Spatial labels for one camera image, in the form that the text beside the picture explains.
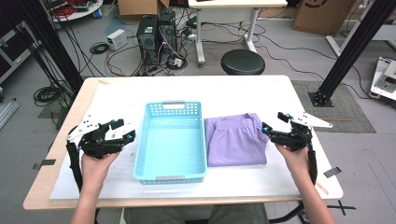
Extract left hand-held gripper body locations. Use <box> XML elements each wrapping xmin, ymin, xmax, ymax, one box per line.
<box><xmin>65</xmin><ymin>113</ymin><xmax>129</xmax><ymax>160</ymax></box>

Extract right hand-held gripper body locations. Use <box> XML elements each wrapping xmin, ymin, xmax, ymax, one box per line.
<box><xmin>270</xmin><ymin>111</ymin><xmax>333</xmax><ymax>153</ymax></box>

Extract purple pants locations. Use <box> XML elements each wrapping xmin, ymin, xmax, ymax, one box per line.
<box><xmin>203</xmin><ymin>112</ymin><xmax>271</xmax><ymax>168</ymax></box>

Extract light blue plastic basket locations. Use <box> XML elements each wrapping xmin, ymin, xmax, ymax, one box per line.
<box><xmin>133</xmin><ymin>99</ymin><xmax>209</xmax><ymax>186</ymax></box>

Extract person's right hand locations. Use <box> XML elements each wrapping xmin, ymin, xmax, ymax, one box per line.
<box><xmin>275</xmin><ymin>143</ymin><xmax>311</xmax><ymax>179</ymax></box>

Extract person's left hand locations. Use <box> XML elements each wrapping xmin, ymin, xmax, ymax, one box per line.
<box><xmin>80</xmin><ymin>150</ymin><xmax>121</xmax><ymax>196</ymax></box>

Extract white table sheet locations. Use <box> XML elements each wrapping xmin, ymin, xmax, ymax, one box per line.
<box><xmin>49</xmin><ymin>82</ymin><xmax>314</xmax><ymax>201</ymax></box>

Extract grey tape strip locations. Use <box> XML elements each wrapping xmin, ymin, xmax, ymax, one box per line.
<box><xmin>32</xmin><ymin>158</ymin><xmax>57</xmax><ymax>171</ymax></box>
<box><xmin>322</xmin><ymin>166</ymin><xmax>343</xmax><ymax>179</ymax></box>

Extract grey floor mat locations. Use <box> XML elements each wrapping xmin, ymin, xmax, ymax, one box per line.
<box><xmin>290</xmin><ymin>79</ymin><xmax>377</xmax><ymax>134</ymax></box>

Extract round black stool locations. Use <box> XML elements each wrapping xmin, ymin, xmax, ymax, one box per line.
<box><xmin>219</xmin><ymin>49</ymin><xmax>266</xmax><ymax>77</ymax></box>

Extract black tape cross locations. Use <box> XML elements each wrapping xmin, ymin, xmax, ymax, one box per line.
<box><xmin>326</xmin><ymin>199</ymin><xmax>357</xmax><ymax>217</ymax></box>

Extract small white box device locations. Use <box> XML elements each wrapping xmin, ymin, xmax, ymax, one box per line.
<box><xmin>106</xmin><ymin>28</ymin><xmax>129</xmax><ymax>51</ymax></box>

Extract black computer tower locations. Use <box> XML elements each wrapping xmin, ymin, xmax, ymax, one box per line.
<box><xmin>158</xmin><ymin>10</ymin><xmax>179</xmax><ymax>63</ymax></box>
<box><xmin>135</xmin><ymin>14</ymin><xmax>161</xmax><ymax>67</ymax></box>

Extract person's legs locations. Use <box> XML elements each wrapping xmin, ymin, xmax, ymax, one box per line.
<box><xmin>123</xmin><ymin>203</ymin><xmax>271</xmax><ymax>224</ymax></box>

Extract white flat machine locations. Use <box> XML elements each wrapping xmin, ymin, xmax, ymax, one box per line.
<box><xmin>369</xmin><ymin>56</ymin><xmax>396</xmax><ymax>103</ymax></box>

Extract large cardboard box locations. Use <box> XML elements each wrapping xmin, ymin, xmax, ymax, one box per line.
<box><xmin>291</xmin><ymin>0</ymin><xmax>360</xmax><ymax>36</ymax></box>

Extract round white table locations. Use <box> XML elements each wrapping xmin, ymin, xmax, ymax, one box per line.
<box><xmin>42</xmin><ymin>0</ymin><xmax>105</xmax><ymax>23</ymax></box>

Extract small cardboard box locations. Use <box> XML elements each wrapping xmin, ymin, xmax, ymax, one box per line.
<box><xmin>117</xmin><ymin>0</ymin><xmax>171</xmax><ymax>18</ymax></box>

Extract white desk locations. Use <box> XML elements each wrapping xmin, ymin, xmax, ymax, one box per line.
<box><xmin>187</xmin><ymin>0</ymin><xmax>290</xmax><ymax>68</ymax></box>

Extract black left gripper strap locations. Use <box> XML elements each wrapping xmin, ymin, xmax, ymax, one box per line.
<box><xmin>65</xmin><ymin>140</ymin><xmax>84</xmax><ymax>193</ymax></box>

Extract black gripper strap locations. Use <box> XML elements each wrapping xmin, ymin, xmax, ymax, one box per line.
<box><xmin>305</xmin><ymin>147</ymin><xmax>318</xmax><ymax>187</ymax></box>
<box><xmin>65</xmin><ymin>140</ymin><xmax>84</xmax><ymax>193</ymax></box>

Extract black right gripper strap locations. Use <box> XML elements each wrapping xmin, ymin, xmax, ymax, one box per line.
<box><xmin>305</xmin><ymin>147</ymin><xmax>318</xmax><ymax>187</ymax></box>

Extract large black cable coil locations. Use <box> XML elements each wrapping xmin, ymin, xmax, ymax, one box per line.
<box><xmin>33</xmin><ymin>85</ymin><xmax>64</xmax><ymax>107</ymax></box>

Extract small black cable coil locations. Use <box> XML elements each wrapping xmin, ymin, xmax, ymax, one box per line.
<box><xmin>89</xmin><ymin>41</ymin><xmax>111</xmax><ymax>56</ymax></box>

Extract black metal post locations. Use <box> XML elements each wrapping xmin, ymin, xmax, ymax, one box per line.
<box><xmin>11</xmin><ymin>0</ymin><xmax>85</xmax><ymax>93</ymax></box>
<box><xmin>307</xmin><ymin>0</ymin><xmax>396</xmax><ymax>108</ymax></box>

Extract red cable bundle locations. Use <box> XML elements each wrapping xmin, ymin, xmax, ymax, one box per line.
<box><xmin>51</xmin><ymin>4</ymin><xmax>76</xmax><ymax>19</ymax></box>

